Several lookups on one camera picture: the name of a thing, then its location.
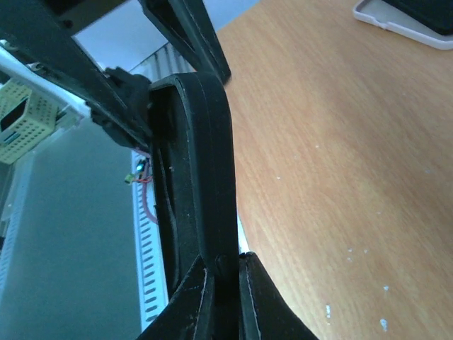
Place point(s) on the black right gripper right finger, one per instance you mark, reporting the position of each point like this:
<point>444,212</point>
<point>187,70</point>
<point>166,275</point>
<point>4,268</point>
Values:
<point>264,313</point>

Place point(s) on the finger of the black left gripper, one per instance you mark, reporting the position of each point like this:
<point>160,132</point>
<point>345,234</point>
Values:
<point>187,26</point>
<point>119,101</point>

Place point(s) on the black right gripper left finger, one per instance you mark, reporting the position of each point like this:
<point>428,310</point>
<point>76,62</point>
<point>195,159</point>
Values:
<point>189,313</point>

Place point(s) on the black silicone phone case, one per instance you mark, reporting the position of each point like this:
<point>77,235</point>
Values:
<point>193,170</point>

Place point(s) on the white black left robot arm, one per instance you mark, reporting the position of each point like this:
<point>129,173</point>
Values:
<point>76,16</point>

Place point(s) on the white phone case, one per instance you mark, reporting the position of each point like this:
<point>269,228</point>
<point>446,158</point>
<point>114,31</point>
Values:
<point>385,16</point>

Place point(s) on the left small circuit board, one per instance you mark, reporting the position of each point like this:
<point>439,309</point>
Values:
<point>141,174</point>

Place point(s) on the grey slotted cable duct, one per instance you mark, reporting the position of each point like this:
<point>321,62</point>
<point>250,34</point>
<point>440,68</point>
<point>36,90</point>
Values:
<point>153,294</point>

